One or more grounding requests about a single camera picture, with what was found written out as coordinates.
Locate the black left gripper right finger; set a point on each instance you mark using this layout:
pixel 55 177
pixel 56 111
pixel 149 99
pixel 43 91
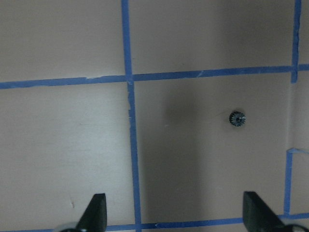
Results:
pixel 257 216

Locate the small black bearing gear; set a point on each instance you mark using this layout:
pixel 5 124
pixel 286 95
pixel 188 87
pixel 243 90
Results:
pixel 237 118

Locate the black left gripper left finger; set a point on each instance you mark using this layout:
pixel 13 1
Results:
pixel 94 218

